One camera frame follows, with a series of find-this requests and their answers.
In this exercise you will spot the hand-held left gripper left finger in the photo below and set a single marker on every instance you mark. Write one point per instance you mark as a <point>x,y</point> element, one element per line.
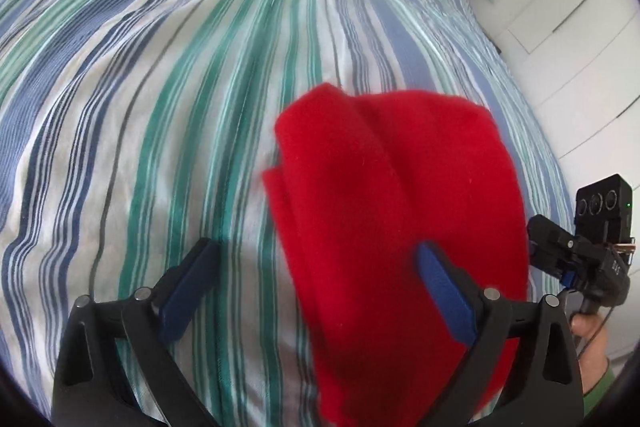
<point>185,297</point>

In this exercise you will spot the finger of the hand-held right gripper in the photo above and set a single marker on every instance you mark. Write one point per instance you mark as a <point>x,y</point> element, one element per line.
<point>550,242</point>

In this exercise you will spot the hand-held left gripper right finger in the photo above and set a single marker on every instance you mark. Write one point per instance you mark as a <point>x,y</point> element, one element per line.
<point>445,292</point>

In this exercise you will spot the red shirt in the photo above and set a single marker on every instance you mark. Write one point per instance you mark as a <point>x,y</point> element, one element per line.
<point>390,187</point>

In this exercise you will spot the person's right forearm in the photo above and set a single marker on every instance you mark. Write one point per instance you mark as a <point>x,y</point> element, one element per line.
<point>602,382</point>

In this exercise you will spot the person's right hand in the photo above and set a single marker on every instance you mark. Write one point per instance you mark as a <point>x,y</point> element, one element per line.
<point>592,347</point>

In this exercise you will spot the white wardrobe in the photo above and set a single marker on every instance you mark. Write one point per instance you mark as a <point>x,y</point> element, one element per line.
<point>575,57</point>

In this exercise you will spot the striped bedspread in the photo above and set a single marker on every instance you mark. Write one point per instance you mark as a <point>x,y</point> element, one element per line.
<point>150,107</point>

